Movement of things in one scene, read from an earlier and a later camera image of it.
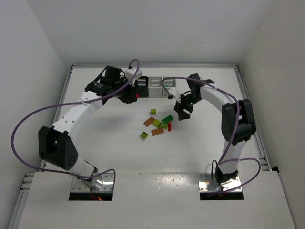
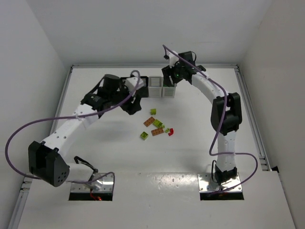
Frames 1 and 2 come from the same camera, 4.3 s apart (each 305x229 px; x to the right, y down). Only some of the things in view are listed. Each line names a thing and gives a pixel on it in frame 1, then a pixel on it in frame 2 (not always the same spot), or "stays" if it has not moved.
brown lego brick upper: [148, 121] stays
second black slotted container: [142, 87] stays
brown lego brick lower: [157, 131] stays
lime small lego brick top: [153, 111] stays
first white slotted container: [155, 87] stays
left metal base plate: [101, 182] stays
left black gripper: [128, 97] to [131, 104]
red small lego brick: [169, 126] to [171, 131]
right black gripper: [182, 109] to [168, 72]
